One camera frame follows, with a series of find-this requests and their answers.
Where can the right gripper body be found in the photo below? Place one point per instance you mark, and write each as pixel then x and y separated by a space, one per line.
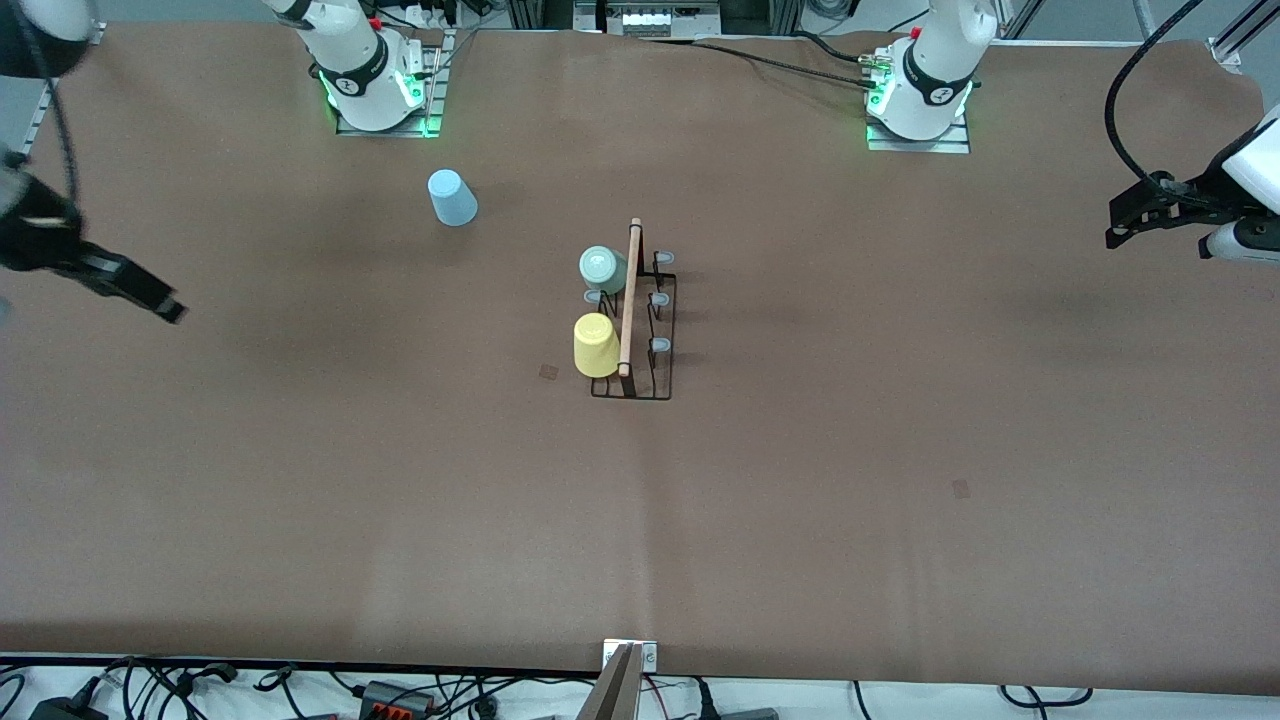
pixel 38 244

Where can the mint green plastic cup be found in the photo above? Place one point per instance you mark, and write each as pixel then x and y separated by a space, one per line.
pixel 600 268

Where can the yellow plastic cup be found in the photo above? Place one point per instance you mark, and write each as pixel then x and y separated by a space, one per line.
pixel 597 348

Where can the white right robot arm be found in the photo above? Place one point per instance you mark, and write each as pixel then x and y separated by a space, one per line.
pixel 350 50

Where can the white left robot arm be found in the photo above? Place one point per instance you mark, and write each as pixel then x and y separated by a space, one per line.
pixel 935 60

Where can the light blue plastic cup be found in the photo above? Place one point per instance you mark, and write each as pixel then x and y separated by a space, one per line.
pixel 452 198

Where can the brown table mat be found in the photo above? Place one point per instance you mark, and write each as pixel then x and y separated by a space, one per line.
pixel 900 400

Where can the white power strip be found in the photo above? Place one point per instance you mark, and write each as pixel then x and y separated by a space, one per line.
pixel 430 14

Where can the black power adapter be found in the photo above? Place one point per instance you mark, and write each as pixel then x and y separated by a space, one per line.
pixel 65 710

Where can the black orange connector block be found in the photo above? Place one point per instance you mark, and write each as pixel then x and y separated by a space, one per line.
pixel 395 697

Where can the grey control box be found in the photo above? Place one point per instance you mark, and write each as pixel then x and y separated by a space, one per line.
pixel 645 20

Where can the aluminium table side rail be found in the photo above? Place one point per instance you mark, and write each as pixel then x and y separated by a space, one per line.
pixel 38 110

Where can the aluminium frame profile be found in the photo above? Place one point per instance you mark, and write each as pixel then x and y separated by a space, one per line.
pixel 1145 20
pixel 1235 45

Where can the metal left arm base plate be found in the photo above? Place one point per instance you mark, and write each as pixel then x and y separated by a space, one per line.
pixel 920 146

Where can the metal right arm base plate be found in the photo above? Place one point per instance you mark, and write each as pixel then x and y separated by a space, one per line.
pixel 440 80

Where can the grey camera mount pole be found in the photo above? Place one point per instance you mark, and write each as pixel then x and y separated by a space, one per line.
pixel 615 695

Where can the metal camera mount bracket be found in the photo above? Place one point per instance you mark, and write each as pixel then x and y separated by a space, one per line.
pixel 650 657

